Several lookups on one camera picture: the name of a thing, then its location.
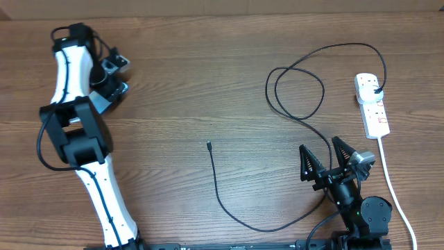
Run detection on white power strip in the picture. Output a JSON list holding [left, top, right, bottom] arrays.
[[354, 73, 390, 139]]

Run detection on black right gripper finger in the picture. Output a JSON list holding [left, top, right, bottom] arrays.
[[332, 136, 356, 170], [299, 145, 325, 181]]

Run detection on white power strip cord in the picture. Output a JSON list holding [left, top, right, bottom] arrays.
[[377, 137, 418, 250]]

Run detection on white charger plug adapter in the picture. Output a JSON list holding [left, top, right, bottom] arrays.
[[356, 85, 384, 105]]

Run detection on blue Galaxy smartphone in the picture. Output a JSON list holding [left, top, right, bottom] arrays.
[[89, 82, 128, 115]]

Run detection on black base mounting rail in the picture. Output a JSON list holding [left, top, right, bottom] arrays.
[[83, 239, 393, 250]]

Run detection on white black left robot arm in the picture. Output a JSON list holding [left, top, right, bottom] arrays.
[[36, 23, 146, 249]]

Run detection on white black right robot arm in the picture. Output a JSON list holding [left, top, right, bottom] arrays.
[[296, 137, 393, 250]]

